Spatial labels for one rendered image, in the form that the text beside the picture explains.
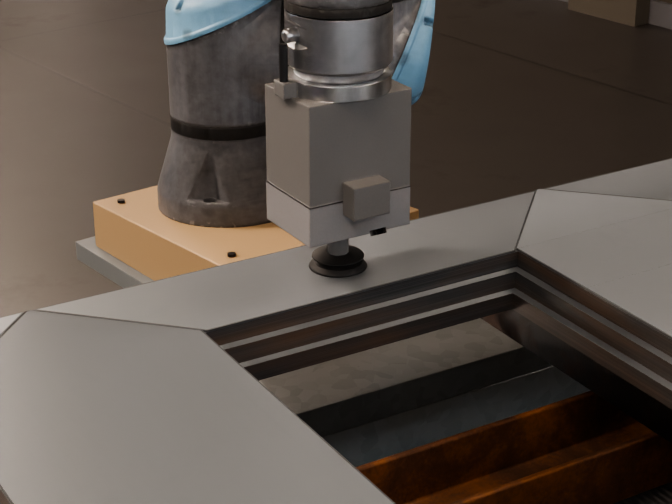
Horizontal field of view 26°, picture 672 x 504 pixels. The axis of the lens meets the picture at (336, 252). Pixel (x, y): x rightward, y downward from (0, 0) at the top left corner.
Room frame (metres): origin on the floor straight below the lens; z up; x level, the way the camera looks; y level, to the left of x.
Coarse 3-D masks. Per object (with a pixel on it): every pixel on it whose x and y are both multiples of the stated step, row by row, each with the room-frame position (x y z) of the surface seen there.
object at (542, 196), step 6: (540, 192) 1.13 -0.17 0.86; (546, 192) 1.13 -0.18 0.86; (552, 192) 1.13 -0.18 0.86; (558, 192) 1.13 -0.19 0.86; (564, 192) 1.13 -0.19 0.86; (570, 192) 1.13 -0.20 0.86; (576, 192) 1.13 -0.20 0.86; (534, 198) 1.11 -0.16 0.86; (540, 198) 1.11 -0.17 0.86; (546, 198) 1.11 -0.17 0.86; (552, 198) 1.11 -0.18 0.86; (558, 198) 1.11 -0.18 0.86; (564, 198) 1.11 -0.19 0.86; (534, 204) 1.10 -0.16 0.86; (540, 204) 1.10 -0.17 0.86
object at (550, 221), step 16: (544, 208) 1.09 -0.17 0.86; (560, 208) 1.09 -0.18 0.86; (576, 208) 1.09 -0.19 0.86; (592, 208) 1.09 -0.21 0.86; (608, 208) 1.09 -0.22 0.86; (624, 208) 1.09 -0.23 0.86; (640, 208) 1.09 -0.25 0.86; (656, 208) 1.09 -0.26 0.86; (528, 224) 1.06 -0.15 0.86; (544, 224) 1.06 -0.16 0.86; (560, 224) 1.06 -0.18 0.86; (576, 224) 1.06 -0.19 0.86; (592, 224) 1.06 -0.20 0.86; (608, 224) 1.06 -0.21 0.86; (528, 240) 1.03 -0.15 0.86; (544, 240) 1.03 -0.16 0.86
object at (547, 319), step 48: (384, 288) 0.95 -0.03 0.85; (432, 288) 0.97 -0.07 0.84; (480, 288) 0.98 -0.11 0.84; (528, 288) 0.99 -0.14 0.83; (576, 288) 0.95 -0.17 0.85; (240, 336) 0.89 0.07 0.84; (288, 336) 0.90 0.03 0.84; (336, 336) 0.92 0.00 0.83; (384, 336) 0.93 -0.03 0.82; (576, 336) 0.92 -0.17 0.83; (624, 336) 0.89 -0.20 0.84
